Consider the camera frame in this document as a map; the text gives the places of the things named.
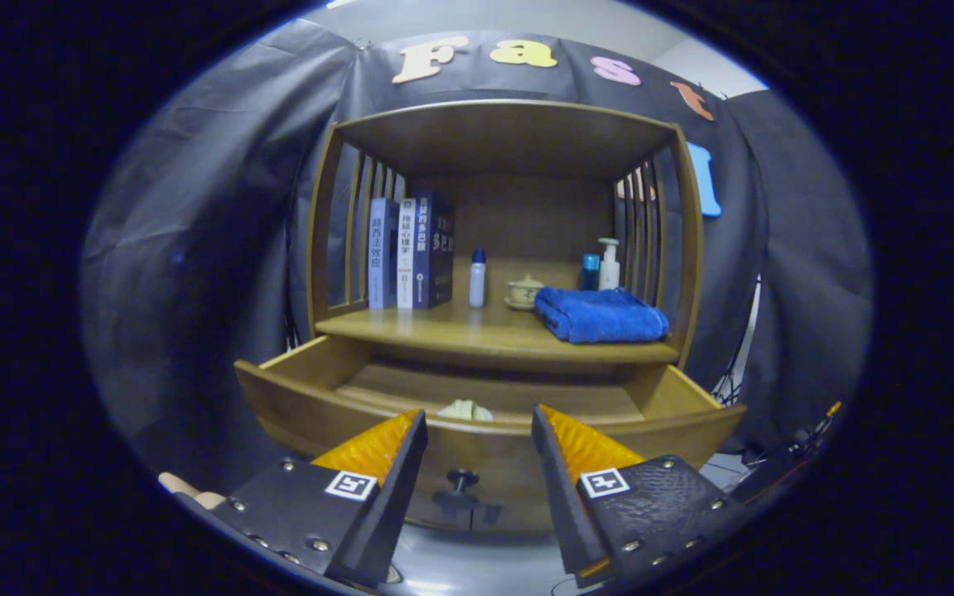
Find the blue folded towel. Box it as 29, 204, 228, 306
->
534, 286, 670, 344

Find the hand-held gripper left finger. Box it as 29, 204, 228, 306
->
210, 408, 430, 589

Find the black tripod stand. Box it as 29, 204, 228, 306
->
709, 364, 747, 408

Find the wooden countertop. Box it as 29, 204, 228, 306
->
314, 298, 682, 365

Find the cream brush white pad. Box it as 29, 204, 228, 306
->
437, 399, 494, 423

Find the white bottle blue cap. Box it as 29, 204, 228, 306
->
469, 247, 488, 309

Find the wooden drawer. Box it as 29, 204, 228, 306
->
233, 335, 749, 531

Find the black device orange tip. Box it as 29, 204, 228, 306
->
763, 401, 846, 489

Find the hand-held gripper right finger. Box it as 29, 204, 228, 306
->
531, 404, 749, 584

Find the light blue book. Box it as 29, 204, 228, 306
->
367, 197, 400, 310

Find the wooden cabinet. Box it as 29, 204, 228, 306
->
233, 99, 749, 535

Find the wooden cabinet door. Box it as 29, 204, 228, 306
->
470, 501, 562, 535
404, 497, 471, 531

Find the white book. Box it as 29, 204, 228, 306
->
396, 197, 418, 310

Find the white pump bottle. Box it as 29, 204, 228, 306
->
597, 238, 621, 291

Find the dark blue book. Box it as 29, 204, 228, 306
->
412, 192, 456, 310

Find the beige lidded teacup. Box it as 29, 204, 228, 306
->
503, 275, 546, 312

